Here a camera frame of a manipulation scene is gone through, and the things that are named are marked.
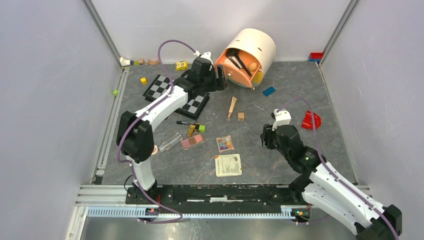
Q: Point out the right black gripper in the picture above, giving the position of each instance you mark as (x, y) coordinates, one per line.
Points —
(266, 136)

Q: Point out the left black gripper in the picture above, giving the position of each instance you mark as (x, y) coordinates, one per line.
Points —
(220, 83)

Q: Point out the wooden handled makeup tool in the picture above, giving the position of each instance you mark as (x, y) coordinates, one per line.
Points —
(231, 108)

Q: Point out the black tweezers with loop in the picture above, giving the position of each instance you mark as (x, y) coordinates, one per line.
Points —
(236, 61)

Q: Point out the orange top drawer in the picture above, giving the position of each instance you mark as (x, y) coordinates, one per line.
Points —
(240, 76)

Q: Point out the black makeup brush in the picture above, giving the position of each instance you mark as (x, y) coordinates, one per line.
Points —
(233, 55)

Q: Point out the small orange sponge ball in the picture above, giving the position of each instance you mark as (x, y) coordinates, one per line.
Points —
(252, 67)

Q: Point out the colourful eyeshadow palette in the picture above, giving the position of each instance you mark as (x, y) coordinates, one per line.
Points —
(225, 143)

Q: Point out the cream round drawer cabinet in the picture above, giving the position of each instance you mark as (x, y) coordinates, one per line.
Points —
(257, 43)

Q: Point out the black mascara tube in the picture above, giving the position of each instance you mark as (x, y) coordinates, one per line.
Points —
(185, 122)

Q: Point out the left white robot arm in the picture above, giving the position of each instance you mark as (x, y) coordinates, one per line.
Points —
(135, 138)

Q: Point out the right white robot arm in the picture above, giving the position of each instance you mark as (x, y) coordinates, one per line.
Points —
(320, 185)

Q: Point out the small wooden cube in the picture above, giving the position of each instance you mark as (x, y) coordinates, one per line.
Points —
(241, 116)

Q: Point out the black white checkerboard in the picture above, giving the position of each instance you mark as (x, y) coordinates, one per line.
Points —
(191, 110)

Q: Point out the yellow owl toy block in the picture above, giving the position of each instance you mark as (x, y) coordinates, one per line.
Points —
(181, 66)

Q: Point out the red plastic toy piece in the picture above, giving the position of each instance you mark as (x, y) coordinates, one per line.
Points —
(310, 119)

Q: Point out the white paper sachet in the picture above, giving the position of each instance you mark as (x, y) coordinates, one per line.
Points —
(228, 165)

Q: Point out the blue lego brick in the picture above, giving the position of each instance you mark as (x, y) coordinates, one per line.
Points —
(268, 91)

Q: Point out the small green cube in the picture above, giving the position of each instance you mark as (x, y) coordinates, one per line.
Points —
(201, 128)

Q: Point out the pink blush palette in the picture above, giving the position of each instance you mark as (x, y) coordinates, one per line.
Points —
(192, 141)

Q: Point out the wooden arch block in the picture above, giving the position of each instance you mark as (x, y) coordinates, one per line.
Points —
(153, 62)

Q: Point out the yellow small cube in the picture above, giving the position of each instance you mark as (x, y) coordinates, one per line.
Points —
(143, 80)

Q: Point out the small wooden block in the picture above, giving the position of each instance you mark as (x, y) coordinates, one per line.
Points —
(141, 61)

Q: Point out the red blue brick stack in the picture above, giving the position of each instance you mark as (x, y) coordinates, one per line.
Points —
(315, 56)

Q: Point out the small round blush pot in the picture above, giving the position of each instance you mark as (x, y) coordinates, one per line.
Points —
(155, 150)

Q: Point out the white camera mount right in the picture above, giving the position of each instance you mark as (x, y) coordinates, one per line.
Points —
(281, 117)

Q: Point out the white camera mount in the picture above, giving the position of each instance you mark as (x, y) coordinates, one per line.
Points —
(206, 55)
(281, 117)

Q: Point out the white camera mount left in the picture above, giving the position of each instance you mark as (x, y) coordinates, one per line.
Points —
(206, 55)

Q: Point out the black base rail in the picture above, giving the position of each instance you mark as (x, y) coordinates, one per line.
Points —
(226, 199)

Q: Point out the white corner bracket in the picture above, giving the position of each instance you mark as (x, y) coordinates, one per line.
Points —
(125, 62)

